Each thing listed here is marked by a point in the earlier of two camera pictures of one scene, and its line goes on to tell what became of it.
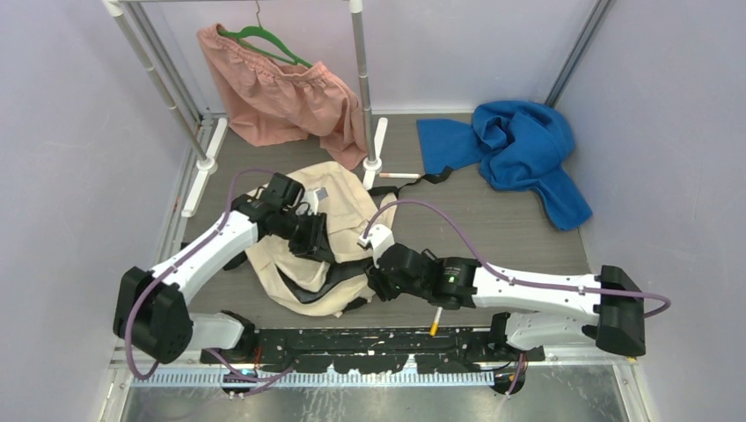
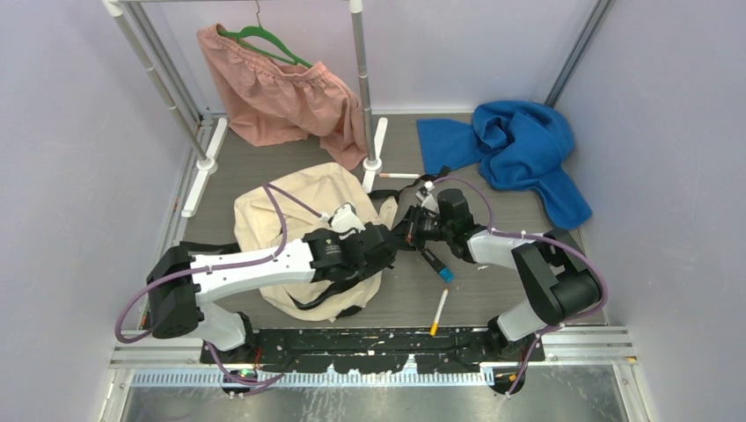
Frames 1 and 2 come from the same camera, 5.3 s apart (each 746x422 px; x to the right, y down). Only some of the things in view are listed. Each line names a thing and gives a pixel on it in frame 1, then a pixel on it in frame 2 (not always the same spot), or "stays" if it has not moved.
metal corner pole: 598,13 stays
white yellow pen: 435,322 stays
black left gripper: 317,243 to 372,270
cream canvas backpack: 343,194 stays
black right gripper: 376,283 to 413,235
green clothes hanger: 258,31 stays
